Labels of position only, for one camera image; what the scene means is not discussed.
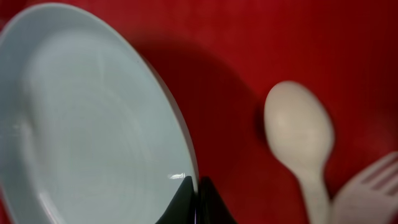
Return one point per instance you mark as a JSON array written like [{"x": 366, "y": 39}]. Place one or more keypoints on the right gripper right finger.
[{"x": 211, "y": 208}]

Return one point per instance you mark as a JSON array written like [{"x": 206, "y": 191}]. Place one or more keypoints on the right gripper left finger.
[{"x": 181, "y": 209}]

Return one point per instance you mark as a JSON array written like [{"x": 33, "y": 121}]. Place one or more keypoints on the light blue plate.
[{"x": 90, "y": 133}]

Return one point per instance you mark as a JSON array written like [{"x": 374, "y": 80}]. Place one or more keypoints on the white plastic spoon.
[{"x": 300, "y": 135}]

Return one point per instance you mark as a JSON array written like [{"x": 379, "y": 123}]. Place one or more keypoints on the white plastic fork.
[{"x": 370, "y": 196}]

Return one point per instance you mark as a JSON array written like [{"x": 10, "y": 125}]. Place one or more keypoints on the red serving tray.
[{"x": 220, "y": 58}]

